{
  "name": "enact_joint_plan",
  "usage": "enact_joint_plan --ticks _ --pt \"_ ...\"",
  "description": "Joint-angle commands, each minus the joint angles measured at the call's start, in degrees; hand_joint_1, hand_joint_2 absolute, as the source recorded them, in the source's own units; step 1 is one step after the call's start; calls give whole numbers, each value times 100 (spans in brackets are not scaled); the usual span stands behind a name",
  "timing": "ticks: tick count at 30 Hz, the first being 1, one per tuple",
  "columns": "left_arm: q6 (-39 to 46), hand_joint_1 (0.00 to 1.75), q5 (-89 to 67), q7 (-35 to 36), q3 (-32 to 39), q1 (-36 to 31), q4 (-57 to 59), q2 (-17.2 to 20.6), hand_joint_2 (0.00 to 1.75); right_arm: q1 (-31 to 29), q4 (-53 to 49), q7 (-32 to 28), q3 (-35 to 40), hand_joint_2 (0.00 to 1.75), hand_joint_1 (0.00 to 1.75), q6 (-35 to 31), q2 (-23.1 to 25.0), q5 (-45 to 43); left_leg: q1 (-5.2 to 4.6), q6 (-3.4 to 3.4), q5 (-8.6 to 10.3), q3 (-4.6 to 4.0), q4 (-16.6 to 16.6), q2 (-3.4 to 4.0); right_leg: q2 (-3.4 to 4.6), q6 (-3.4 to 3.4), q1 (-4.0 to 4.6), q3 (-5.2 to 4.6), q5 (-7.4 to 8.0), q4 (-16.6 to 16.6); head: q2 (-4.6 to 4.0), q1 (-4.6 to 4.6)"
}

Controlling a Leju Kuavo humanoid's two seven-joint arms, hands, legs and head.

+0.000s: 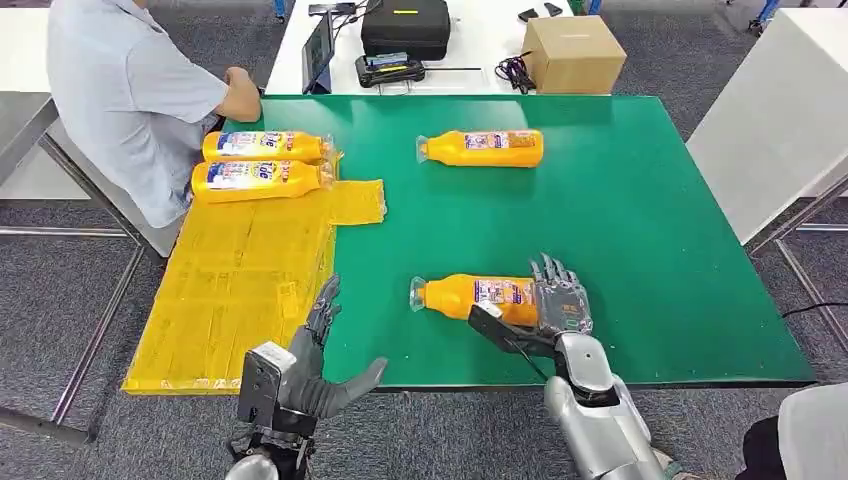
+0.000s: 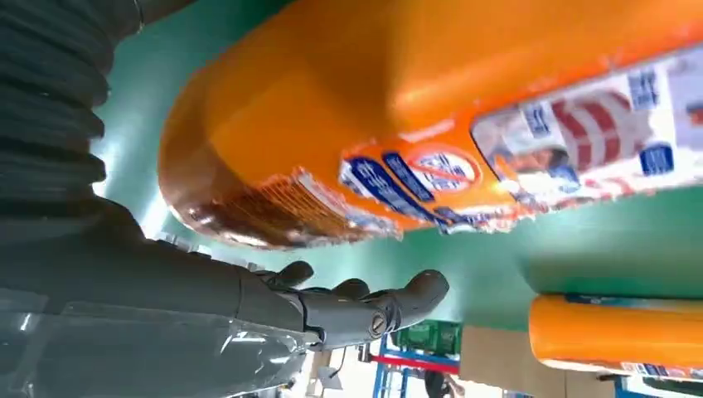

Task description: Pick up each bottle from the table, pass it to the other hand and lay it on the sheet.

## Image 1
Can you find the brown cardboard box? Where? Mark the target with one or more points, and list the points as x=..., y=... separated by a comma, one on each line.
x=573, y=56

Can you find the orange drink bottle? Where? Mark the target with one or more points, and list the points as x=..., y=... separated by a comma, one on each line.
x=258, y=190
x=265, y=156
x=484, y=156
x=450, y=299

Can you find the person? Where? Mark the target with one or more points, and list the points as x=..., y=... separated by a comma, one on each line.
x=126, y=99
x=808, y=437

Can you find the black handheld controller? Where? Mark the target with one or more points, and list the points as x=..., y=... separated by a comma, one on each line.
x=389, y=71

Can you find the small black device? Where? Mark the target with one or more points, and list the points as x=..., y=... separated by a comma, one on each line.
x=527, y=14
x=552, y=9

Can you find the white table with metal legs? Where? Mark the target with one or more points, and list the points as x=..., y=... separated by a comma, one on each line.
x=775, y=119
x=20, y=53

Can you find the green table mat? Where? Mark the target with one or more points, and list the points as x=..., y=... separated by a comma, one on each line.
x=649, y=252

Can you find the yellow plastic sheet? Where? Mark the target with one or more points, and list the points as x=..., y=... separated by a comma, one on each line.
x=232, y=285

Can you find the black carrying case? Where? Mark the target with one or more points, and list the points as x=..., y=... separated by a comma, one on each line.
x=405, y=30

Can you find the thin black rod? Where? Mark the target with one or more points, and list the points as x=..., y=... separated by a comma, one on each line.
x=454, y=68

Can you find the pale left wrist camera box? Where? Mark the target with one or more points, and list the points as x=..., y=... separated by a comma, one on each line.
x=262, y=384

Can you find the dark tablet on stand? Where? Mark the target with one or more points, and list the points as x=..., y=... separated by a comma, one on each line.
x=318, y=53

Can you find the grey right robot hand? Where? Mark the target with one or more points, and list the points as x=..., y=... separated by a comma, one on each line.
x=563, y=305

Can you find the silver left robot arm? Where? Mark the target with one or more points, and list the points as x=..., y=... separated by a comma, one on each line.
x=265, y=457

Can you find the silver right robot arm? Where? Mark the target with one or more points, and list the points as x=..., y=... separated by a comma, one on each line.
x=596, y=424

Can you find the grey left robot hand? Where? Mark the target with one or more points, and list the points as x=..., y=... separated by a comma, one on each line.
x=306, y=384

